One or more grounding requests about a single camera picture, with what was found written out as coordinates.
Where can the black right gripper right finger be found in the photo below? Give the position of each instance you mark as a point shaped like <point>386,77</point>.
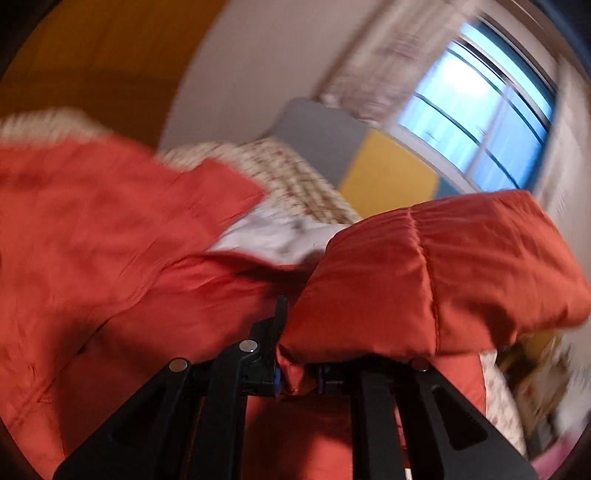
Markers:
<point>409,421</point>

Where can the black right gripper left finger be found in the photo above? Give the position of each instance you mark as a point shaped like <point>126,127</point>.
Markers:
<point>188,420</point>

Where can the orange down jacket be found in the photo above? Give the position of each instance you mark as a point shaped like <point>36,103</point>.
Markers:
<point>113,264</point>

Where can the floral quilt on bed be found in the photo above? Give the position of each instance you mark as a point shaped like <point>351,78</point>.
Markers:
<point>294,187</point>

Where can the grey yellow blue headboard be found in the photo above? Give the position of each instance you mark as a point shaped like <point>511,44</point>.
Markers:
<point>374,173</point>

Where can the floral curtain right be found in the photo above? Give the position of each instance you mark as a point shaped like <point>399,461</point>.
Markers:
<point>563,185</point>

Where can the floral curtain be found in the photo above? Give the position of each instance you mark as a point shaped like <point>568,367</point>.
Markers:
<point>563,185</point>
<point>378,77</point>

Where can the window with grille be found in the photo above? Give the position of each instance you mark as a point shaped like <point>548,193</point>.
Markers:
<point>485,108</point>

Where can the floral curtain left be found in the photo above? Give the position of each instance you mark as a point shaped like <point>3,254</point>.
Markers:
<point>378,77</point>

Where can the wooden wardrobe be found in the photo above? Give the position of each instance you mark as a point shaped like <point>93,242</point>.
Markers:
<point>120,62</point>

